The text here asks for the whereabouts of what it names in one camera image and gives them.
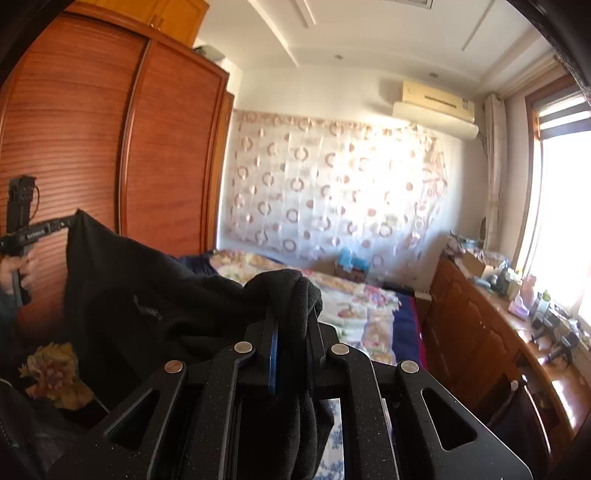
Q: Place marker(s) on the small cardboard box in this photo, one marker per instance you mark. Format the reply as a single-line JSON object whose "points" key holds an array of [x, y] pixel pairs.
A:
{"points": [[348, 274]]}

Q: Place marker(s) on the small oval mirror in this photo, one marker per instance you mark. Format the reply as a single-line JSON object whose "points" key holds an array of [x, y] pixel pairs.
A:
{"points": [[485, 228]]}

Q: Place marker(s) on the black chair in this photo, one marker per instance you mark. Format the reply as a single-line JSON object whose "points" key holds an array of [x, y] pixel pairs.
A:
{"points": [[526, 429]]}

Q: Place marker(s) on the pink tissue pack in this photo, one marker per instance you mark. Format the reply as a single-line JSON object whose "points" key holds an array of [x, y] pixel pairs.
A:
{"points": [[521, 300]]}

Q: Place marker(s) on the black printed t-shirt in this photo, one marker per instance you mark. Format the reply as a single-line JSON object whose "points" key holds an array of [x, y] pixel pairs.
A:
{"points": [[138, 286]]}

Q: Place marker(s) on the blue packet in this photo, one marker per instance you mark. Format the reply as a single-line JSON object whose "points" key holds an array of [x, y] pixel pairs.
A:
{"points": [[353, 261]]}

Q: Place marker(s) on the yellow floral cloth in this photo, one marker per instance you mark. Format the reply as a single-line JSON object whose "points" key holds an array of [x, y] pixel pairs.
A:
{"points": [[55, 374]]}

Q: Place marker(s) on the person's left hand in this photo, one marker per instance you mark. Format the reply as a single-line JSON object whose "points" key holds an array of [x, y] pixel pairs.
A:
{"points": [[30, 277]]}

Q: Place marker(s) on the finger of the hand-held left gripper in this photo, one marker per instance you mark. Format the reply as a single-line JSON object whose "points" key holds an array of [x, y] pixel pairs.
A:
{"points": [[60, 225]]}

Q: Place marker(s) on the dark cloth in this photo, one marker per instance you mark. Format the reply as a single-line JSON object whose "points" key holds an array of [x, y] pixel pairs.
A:
{"points": [[27, 438]]}

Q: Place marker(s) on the wooden overhead cabinet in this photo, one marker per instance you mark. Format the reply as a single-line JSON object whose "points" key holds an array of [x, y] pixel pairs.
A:
{"points": [[152, 16]]}

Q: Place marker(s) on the open cardboard box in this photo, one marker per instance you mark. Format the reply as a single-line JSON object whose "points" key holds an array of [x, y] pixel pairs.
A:
{"points": [[475, 263]]}

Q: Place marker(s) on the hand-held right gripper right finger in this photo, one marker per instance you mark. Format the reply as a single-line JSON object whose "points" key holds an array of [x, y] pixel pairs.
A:
{"points": [[318, 360]]}

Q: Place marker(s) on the window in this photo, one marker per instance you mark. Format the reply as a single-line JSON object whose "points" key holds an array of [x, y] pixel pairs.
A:
{"points": [[558, 207]]}

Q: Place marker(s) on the dark blue garment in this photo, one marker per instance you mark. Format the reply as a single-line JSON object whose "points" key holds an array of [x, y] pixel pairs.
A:
{"points": [[198, 265]]}

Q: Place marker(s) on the beige window curtain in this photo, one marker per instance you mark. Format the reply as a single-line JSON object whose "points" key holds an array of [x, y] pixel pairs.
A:
{"points": [[494, 166]]}

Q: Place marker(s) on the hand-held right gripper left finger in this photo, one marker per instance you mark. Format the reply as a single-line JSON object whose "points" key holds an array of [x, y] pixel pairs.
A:
{"points": [[272, 364]]}

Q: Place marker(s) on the black device on stand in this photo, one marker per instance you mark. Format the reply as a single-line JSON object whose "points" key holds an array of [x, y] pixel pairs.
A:
{"points": [[556, 341]]}

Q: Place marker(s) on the navy bed sheet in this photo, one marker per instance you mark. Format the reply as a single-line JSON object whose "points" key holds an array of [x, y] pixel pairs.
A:
{"points": [[408, 323]]}

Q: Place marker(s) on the wooden slatted wardrobe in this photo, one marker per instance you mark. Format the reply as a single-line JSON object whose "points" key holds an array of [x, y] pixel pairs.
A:
{"points": [[92, 138]]}

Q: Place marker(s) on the grey box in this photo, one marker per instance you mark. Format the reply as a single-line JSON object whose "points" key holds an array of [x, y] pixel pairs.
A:
{"points": [[210, 53]]}

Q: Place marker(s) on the beige wall air conditioner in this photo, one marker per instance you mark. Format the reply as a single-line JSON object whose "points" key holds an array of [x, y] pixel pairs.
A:
{"points": [[436, 110]]}

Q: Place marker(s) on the wooden sideboard cabinet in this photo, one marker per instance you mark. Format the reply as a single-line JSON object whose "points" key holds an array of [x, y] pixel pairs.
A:
{"points": [[475, 332]]}

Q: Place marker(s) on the sheer circle-patterned curtain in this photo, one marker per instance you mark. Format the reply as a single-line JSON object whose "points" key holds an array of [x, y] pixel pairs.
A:
{"points": [[332, 184]]}

